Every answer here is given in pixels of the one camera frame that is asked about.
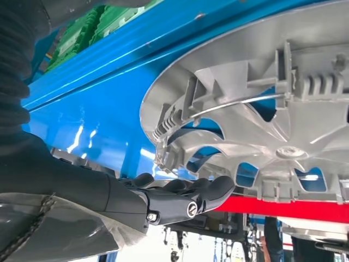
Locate black metal frame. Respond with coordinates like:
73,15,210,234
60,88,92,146
167,211,246,241

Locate person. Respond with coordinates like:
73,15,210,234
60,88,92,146
260,217,286,262

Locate red metal beam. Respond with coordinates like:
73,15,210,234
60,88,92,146
216,195,349,225

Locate green plastic crate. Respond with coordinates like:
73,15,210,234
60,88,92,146
45,5,107,73
90,0,164,46

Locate blue metal shelf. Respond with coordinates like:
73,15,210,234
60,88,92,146
21,0,349,192

